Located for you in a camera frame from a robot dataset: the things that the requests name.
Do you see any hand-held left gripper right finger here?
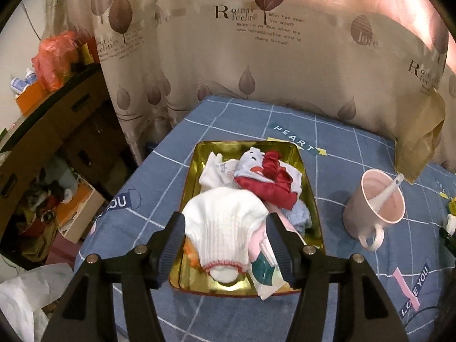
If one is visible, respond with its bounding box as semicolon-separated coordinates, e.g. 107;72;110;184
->
265;213;410;342

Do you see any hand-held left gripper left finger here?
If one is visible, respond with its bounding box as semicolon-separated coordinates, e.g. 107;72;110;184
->
41;211;187;342

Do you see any pink wet wipes pack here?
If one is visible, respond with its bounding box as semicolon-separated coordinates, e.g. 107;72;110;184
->
247;214;290;301

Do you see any light blue sock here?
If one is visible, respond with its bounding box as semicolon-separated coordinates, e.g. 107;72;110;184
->
281;199;313;236

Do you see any gold metal tray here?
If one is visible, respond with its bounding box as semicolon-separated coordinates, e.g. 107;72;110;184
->
168;141;326;296

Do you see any white sock with red trim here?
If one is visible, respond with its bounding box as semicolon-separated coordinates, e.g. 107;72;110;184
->
183;187;269;282

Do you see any red and white cloth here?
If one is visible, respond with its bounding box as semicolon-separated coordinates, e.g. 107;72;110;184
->
233;146;304;211

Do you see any pink mug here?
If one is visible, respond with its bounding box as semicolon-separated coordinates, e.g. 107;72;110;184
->
343;169;406;251

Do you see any orange and white cardboard box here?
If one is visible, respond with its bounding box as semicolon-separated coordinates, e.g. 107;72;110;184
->
56;181;108;243

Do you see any white spoon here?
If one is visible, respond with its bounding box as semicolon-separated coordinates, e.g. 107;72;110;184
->
368;173;406;211

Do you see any blue plaid tablecloth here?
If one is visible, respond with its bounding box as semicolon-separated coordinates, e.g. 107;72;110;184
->
73;94;456;342

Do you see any floor clutter pile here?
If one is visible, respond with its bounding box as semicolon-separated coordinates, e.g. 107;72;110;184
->
19;155;81;261

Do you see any white plastic bag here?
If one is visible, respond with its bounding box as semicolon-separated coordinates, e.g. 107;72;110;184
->
0;262;76;342

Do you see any wooden cabinet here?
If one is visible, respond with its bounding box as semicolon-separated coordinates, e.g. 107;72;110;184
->
0;62;140;205

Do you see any beige leaf print curtain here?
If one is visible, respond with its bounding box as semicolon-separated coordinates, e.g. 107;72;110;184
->
46;0;456;172

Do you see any kraft paper snack bag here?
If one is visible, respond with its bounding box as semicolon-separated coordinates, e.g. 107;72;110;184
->
394;92;447;185

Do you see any orange plastic bag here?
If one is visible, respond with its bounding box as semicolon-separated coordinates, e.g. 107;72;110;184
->
31;30;81;93

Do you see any white and blue bottle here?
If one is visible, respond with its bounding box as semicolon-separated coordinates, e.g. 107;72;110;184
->
10;70;36;95

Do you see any black cable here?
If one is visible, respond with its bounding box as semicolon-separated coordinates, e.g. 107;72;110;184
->
399;304;450;329

